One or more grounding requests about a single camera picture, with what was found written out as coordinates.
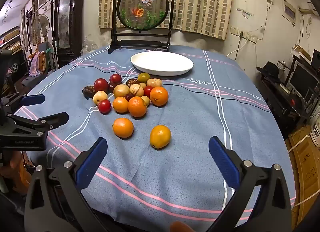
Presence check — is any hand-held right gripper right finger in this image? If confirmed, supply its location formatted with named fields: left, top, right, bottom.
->
left=209, top=136, right=293, bottom=232

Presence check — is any white cable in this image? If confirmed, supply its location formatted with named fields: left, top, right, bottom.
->
left=226, top=38, right=247, bottom=59

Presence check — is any round embroidered table screen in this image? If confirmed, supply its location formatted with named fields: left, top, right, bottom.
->
left=108, top=0, right=176, bottom=54

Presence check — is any blue striped tablecloth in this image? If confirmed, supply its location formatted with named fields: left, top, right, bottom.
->
left=12, top=45, right=297, bottom=225

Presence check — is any small framed wall picture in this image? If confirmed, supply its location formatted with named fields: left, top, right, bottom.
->
left=282, top=0, right=297, bottom=26

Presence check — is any brown cardboard box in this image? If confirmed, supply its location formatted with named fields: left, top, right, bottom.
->
left=285, top=124, right=320, bottom=232

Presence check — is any white plate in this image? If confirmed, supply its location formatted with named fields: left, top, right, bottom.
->
left=130, top=51, right=194, bottom=77

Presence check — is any black desk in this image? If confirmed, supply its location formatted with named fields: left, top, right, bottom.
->
left=257, top=72, right=310, bottom=132

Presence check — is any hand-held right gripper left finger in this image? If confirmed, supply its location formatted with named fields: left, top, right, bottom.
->
left=24, top=137, right=108, bottom=232

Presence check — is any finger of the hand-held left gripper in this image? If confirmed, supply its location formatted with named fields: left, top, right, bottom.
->
left=9, top=112, right=69, bottom=135
left=2, top=94, right=46, bottom=110

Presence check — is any black metal stand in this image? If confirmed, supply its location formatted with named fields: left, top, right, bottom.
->
left=24, top=0, right=57, bottom=55

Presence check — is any yellowish orange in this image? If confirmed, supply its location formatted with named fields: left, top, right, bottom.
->
left=150, top=125, right=172, bottom=149

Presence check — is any white electric fan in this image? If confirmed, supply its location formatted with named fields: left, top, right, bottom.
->
left=32, top=13, right=50, bottom=48

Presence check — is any tan fruit with brown mark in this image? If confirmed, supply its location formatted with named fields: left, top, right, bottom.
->
left=129, top=84, right=145, bottom=97

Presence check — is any clear plastic bag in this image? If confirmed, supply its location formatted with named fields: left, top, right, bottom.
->
left=81, top=36, right=98, bottom=55

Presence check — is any dark wooden cabinet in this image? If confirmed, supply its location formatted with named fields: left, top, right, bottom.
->
left=54, top=0, right=88, bottom=68

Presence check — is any black hat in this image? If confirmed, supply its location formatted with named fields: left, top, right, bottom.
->
left=257, top=61, right=280, bottom=79

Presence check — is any white power strip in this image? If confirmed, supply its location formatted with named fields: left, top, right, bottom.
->
left=239, top=32, right=258, bottom=43

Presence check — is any computer monitor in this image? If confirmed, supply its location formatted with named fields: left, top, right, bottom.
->
left=287, top=61, right=319, bottom=100

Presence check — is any striped beige curtain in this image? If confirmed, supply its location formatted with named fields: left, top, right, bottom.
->
left=98, top=0, right=233, bottom=41

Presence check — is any pink cloth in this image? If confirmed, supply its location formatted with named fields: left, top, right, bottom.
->
left=29, top=51, right=48, bottom=76

